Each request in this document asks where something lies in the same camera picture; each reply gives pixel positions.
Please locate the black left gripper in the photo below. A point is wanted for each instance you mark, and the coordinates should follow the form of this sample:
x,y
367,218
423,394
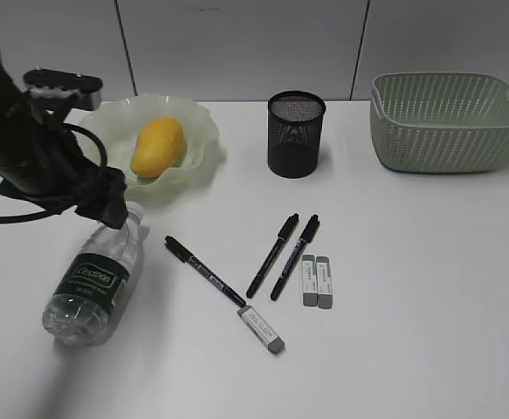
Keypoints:
x,y
104,200

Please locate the yellow mango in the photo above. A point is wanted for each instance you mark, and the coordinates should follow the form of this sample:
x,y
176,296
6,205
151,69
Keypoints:
x,y
158,147

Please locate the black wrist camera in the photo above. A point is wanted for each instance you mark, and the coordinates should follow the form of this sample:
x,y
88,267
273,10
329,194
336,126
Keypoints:
x,y
50,88

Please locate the black marker pen blue label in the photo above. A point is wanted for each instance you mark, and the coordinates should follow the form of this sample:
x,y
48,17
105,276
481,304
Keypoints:
x,y
305,238

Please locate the black mesh pen holder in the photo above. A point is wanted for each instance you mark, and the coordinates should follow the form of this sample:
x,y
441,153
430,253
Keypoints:
x,y
295,121

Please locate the grey white eraser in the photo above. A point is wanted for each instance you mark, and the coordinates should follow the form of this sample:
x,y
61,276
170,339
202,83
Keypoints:
x,y
325,296
309,281
261,329

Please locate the pale green plastic basket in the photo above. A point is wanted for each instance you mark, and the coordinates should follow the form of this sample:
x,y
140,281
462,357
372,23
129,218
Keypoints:
x,y
440,122

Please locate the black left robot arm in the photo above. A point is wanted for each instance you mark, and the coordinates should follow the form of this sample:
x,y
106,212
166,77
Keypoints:
x,y
50,163

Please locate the pale green wavy plate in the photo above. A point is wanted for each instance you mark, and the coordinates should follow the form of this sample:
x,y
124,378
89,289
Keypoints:
x,y
117,124

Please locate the clear water bottle green label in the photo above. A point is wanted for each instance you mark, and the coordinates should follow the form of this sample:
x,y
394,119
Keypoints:
x,y
79,310

